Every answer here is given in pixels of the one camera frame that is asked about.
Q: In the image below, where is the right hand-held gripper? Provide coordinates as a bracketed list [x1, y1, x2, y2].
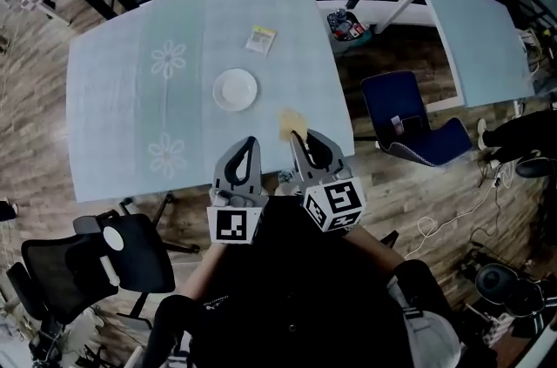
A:
[288, 130, 368, 234]

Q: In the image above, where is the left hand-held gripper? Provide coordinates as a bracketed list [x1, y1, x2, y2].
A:
[205, 135, 271, 247]

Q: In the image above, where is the yellow sponge piece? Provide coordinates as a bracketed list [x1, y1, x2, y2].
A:
[277, 108, 312, 152]

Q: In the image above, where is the white plate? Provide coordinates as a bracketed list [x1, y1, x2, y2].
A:
[211, 68, 258, 113]

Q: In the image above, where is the person's left forearm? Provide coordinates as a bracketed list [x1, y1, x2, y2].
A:
[178, 242, 228, 300]

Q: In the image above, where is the grey shoulder bag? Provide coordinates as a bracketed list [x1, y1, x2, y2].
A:
[386, 277, 463, 368]

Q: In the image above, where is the person's right forearm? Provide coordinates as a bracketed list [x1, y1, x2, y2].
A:
[341, 224, 408, 272]

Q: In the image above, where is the blue chair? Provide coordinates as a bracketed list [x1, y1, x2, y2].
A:
[359, 70, 475, 169]

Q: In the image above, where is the black phone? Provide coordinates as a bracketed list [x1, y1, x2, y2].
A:
[399, 116, 426, 135]

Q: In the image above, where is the black office chair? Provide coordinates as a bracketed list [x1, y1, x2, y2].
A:
[5, 203, 202, 326]

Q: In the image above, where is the person's black shirt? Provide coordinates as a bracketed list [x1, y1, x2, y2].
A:
[146, 196, 463, 368]

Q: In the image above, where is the clear packet with yellow label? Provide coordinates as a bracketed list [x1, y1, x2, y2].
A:
[243, 24, 279, 57]

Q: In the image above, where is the bin with bottles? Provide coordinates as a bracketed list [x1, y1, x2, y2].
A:
[325, 8, 372, 43]

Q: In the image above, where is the light blue flowered tablecloth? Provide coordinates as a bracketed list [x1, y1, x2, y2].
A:
[64, 0, 355, 204]

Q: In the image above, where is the light blue topped white table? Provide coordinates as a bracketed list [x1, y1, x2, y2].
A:
[373, 0, 536, 109]

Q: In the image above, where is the black striped backpack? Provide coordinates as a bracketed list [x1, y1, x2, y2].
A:
[473, 261, 547, 318]

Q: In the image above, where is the white floor cable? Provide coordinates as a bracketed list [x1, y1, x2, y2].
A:
[403, 183, 502, 261]

